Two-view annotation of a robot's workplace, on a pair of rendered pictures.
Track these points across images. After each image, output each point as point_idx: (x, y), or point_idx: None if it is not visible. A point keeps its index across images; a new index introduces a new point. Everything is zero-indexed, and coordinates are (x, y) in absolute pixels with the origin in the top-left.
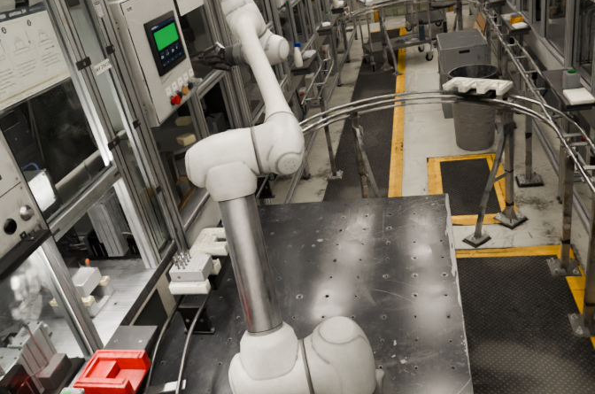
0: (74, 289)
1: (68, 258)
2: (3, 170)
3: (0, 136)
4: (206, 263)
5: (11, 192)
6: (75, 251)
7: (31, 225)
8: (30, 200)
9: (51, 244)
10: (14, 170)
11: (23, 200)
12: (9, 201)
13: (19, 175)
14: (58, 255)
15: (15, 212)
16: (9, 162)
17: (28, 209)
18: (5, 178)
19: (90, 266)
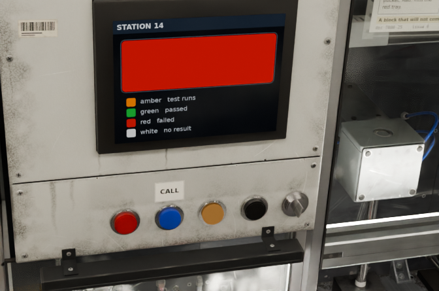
0: None
1: (379, 284)
2: (300, 125)
3: (334, 74)
4: None
5: (291, 163)
6: (434, 269)
7: (292, 225)
8: (316, 190)
9: (310, 268)
10: (320, 135)
11: (304, 184)
12: (278, 174)
13: (327, 145)
14: (311, 289)
15: (278, 193)
16: (319, 119)
17: (300, 202)
18: (296, 139)
19: None
